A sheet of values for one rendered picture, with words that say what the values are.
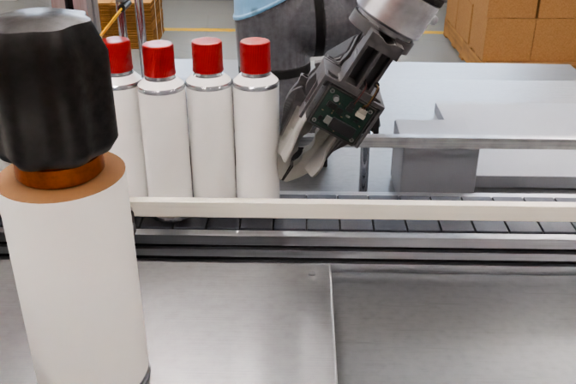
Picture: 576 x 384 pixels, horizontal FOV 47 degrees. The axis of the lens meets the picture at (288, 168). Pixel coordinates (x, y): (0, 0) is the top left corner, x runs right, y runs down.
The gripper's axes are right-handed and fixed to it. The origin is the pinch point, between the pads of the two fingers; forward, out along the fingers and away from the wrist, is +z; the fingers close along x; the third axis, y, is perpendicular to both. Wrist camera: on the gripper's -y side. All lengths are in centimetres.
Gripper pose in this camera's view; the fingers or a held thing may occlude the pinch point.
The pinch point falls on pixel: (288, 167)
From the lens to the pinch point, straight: 77.8
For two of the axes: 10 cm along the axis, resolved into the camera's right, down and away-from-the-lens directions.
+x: 8.7, 4.6, 2.0
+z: -5.0, 7.8, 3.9
